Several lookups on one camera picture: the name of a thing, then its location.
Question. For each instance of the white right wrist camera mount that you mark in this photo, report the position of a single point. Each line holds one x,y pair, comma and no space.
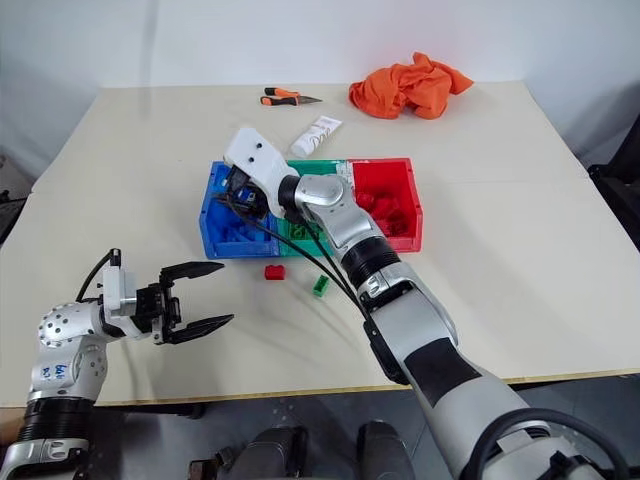
255,155

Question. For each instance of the green toy block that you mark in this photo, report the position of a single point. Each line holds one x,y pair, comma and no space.
320,286
300,232

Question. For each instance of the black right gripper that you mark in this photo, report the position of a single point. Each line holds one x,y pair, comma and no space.
247,197

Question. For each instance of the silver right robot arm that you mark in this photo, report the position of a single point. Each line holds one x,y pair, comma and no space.
425,325

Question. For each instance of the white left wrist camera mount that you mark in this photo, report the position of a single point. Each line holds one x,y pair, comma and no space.
117,287

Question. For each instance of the blue plastic bin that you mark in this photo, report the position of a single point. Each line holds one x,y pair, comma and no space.
212,235

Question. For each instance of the black equipment beside table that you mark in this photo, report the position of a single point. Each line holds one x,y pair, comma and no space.
620,190

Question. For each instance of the red plastic bin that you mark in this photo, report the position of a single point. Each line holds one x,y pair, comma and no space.
385,172

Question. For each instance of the dark object beside table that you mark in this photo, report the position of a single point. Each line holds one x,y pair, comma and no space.
12,210

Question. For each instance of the dark rounded shape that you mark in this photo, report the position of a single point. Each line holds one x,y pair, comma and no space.
275,452
385,450

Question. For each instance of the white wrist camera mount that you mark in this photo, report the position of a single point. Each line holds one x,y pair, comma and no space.
117,287
255,155

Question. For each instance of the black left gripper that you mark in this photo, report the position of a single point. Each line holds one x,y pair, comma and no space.
157,307

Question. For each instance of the green plastic bin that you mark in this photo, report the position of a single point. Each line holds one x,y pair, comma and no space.
292,250

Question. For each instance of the red toy block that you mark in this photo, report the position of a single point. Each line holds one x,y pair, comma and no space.
275,272
387,207
367,199

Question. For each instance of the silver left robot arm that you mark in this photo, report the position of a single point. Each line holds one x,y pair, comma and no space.
65,325

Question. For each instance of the white squeeze tube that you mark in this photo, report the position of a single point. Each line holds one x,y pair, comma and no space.
316,136

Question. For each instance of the orange crumpled cloth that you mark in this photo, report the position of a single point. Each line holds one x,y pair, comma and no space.
405,87

